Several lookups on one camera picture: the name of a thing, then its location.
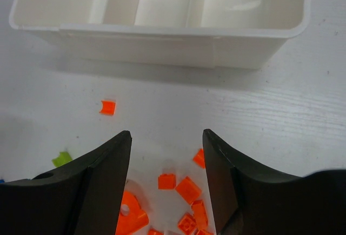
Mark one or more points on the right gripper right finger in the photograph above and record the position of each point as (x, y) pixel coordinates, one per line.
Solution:
(248, 197)

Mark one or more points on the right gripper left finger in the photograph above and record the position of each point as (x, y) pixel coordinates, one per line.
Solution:
(81, 197)

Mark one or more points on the upper orange round lego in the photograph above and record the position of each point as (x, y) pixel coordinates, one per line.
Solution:
(135, 219)

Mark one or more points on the orange lego near container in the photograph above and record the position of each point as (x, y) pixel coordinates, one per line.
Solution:
(198, 159)

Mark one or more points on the lone orange lego brick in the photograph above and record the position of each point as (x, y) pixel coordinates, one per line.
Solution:
(108, 107)

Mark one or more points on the white three-compartment container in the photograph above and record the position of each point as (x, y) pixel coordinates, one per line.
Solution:
(198, 33)

